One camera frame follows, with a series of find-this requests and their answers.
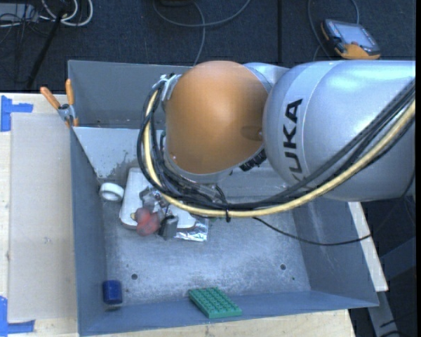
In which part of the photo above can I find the grey metal bin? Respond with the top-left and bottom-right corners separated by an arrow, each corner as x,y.
67,60 -> 380,337

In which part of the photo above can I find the red toy figure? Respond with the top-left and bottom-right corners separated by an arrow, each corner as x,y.
134,206 -> 163,238

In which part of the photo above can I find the blue cylinder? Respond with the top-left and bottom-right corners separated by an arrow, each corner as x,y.
102,279 -> 123,305

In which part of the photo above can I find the white tape roll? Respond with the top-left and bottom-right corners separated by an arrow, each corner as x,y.
98,182 -> 126,204

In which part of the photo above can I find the green studded flat block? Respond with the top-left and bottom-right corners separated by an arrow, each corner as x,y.
187,286 -> 243,319

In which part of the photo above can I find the white flat board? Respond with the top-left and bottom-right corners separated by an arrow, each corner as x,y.
119,167 -> 198,232

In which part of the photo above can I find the pale wood flat board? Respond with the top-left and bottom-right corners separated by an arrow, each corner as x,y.
7,112 -> 79,324

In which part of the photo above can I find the silver foil packet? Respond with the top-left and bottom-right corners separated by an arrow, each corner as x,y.
173,218 -> 210,243

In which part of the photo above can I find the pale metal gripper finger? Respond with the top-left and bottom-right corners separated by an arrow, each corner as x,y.
149,198 -> 170,218
138,186 -> 160,206

